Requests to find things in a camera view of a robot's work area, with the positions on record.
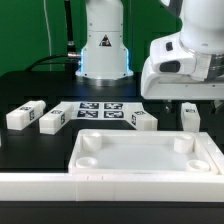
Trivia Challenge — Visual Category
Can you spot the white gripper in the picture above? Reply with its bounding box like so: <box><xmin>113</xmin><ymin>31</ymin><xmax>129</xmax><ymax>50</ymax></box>
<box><xmin>141</xmin><ymin>58</ymin><xmax>224</xmax><ymax>100</ymax></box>

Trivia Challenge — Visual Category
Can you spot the white desk top tray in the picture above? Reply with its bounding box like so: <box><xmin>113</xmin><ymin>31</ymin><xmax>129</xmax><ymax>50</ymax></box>
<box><xmin>68</xmin><ymin>129</ymin><xmax>219</xmax><ymax>175</ymax></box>

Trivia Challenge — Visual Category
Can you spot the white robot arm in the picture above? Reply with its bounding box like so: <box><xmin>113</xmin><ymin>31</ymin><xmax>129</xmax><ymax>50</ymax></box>
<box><xmin>76</xmin><ymin>0</ymin><xmax>224</xmax><ymax>100</ymax></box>

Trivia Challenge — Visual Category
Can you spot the marker tag sheet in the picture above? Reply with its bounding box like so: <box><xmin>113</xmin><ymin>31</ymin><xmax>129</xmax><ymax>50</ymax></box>
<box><xmin>70</xmin><ymin>101</ymin><xmax>144</xmax><ymax>120</ymax></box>

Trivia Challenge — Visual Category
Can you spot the white L-shaped fence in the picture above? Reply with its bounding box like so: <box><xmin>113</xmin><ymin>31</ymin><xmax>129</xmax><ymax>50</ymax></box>
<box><xmin>0</xmin><ymin>132</ymin><xmax>224</xmax><ymax>202</ymax></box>

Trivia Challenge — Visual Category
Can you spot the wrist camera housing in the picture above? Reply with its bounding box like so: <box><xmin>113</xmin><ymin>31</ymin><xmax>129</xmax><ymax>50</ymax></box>
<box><xmin>150</xmin><ymin>33</ymin><xmax>212</xmax><ymax>81</ymax></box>

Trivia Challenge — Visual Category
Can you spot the black thick cable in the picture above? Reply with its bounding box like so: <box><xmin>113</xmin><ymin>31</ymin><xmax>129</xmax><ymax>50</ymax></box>
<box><xmin>24</xmin><ymin>0</ymin><xmax>83</xmax><ymax>72</ymax></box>

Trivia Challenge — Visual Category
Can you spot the white thin cable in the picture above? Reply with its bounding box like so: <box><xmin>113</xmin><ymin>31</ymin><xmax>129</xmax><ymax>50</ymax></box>
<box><xmin>43</xmin><ymin>0</ymin><xmax>53</xmax><ymax>72</ymax></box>

